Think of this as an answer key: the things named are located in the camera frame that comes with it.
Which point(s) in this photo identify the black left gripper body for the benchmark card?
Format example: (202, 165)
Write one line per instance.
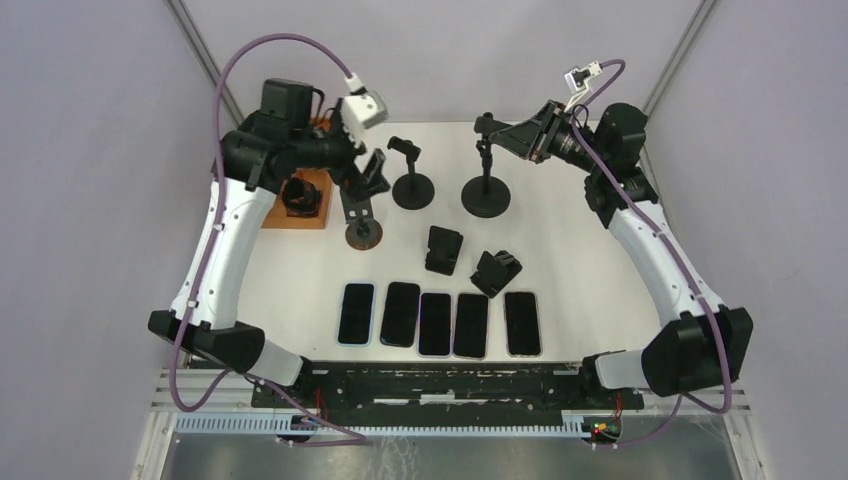
(349, 178)

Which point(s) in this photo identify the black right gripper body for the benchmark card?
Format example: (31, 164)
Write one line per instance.
(556, 136)

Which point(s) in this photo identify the black round base phone stand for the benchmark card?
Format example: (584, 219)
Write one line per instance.
(413, 190)

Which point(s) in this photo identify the wood base phone stand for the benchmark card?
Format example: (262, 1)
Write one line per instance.
(363, 231)

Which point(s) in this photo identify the black folding phone stand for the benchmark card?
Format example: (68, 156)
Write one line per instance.
(444, 246)

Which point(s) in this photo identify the light blue cased phone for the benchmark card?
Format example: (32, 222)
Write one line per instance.
(356, 314)

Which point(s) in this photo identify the black cased phone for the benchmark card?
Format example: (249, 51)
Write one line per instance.
(400, 314)

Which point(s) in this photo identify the lilac cased phone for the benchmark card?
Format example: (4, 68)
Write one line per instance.
(435, 325)

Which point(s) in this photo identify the clear cased phone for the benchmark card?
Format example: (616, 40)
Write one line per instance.
(522, 324)
(471, 326)

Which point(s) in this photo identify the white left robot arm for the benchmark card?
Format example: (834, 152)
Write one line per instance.
(255, 161)

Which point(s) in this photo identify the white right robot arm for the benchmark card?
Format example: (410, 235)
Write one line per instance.
(702, 342)

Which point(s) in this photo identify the wooden compartment tray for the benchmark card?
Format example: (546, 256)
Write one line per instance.
(276, 217)

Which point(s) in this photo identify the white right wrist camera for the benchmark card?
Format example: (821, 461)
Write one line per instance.
(578, 82)

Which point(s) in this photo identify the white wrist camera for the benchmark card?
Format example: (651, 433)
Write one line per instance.
(578, 82)
(361, 110)

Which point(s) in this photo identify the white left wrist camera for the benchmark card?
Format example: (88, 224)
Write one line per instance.
(361, 110)

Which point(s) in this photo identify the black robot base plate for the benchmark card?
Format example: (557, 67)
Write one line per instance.
(352, 403)

